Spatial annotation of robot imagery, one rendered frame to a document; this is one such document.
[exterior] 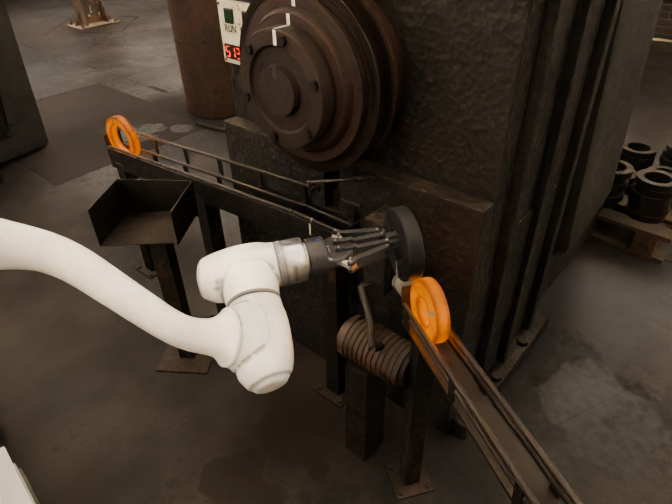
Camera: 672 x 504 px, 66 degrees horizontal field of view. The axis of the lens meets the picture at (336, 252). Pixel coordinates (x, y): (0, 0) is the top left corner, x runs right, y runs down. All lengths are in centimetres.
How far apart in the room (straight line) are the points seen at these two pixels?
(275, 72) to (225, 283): 54
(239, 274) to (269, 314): 10
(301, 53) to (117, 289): 65
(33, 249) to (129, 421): 123
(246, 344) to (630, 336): 184
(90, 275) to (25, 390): 146
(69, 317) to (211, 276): 162
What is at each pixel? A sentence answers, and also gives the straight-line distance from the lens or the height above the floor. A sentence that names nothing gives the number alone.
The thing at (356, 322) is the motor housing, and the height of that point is 53.
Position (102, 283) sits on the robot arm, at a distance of 88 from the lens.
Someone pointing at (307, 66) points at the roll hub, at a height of 119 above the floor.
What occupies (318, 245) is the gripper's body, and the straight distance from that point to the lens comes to 100.
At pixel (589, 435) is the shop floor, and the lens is 202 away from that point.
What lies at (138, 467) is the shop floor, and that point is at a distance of 191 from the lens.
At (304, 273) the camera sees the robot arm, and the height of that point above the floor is 91.
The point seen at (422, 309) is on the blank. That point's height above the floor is 69.
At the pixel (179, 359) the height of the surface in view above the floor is 1.
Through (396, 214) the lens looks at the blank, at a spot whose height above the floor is 98.
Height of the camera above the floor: 152
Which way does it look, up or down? 35 degrees down
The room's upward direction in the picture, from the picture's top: 1 degrees counter-clockwise
